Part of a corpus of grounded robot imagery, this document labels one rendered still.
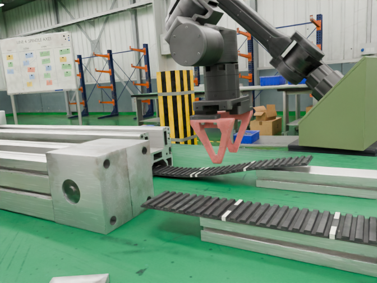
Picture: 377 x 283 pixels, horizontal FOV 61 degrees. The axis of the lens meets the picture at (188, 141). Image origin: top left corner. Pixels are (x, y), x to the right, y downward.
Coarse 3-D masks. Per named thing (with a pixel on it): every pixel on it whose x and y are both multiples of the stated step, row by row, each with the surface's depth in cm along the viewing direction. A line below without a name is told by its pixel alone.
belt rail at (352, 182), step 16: (272, 176) 49; (288, 176) 48; (304, 176) 47; (320, 176) 46; (336, 176) 45; (352, 176) 44; (368, 176) 43; (320, 192) 46; (336, 192) 45; (352, 192) 44; (368, 192) 43
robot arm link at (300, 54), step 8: (296, 48) 82; (288, 56) 83; (296, 56) 82; (304, 56) 80; (288, 64) 83; (296, 64) 82; (304, 64) 82; (312, 64) 82; (320, 64) 82; (296, 72) 82; (304, 72) 83
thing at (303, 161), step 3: (303, 156) 50; (309, 156) 49; (300, 159) 48; (303, 159) 49; (306, 159) 47; (309, 159) 48; (297, 162) 47; (300, 162) 47; (303, 162) 46; (306, 162) 46; (309, 162) 47; (294, 165) 46; (297, 165) 46; (300, 165) 46; (303, 165) 46; (306, 165) 46
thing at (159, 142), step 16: (0, 128) 90; (16, 128) 87; (32, 128) 83; (48, 128) 80; (64, 128) 77; (80, 128) 74; (96, 128) 72; (112, 128) 70; (128, 128) 67; (144, 128) 65; (160, 128) 63; (160, 144) 64; (160, 160) 64
